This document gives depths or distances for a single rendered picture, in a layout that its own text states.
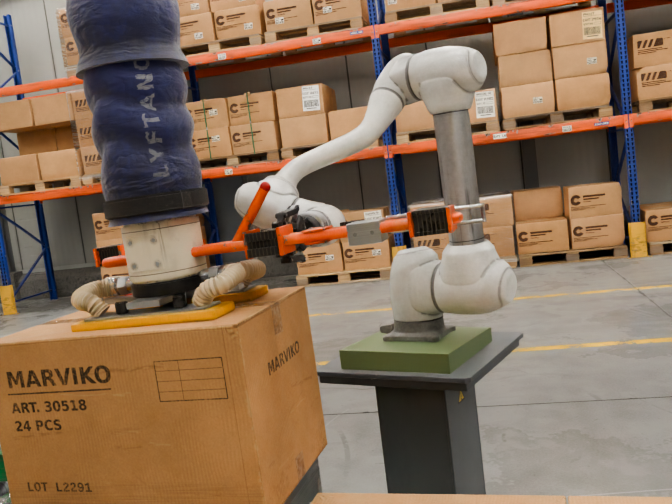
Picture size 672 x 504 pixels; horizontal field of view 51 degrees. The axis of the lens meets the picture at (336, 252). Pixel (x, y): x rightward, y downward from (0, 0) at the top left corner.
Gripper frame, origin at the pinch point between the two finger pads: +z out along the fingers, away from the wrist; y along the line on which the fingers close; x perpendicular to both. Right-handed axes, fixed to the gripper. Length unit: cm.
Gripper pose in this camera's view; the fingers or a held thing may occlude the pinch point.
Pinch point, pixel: (276, 240)
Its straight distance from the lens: 150.8
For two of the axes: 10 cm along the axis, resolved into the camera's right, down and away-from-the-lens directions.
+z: -2.8, 1.3, -9.5
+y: 1.2, 9.9, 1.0
